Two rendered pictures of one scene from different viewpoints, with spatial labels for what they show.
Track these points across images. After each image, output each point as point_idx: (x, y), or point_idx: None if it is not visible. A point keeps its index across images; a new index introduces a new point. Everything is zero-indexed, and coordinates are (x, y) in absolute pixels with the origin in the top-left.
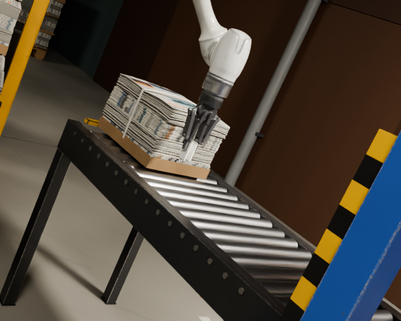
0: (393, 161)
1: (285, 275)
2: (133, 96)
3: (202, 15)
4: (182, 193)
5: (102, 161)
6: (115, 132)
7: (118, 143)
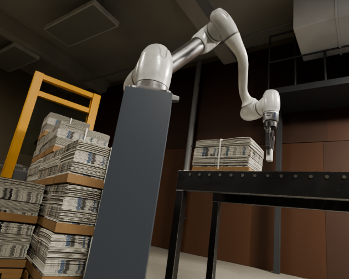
0: None
1: None
2: (214, 146)
3: (245, 92)
4: None
5: (225, 176)
6: (209, 169)
7: None
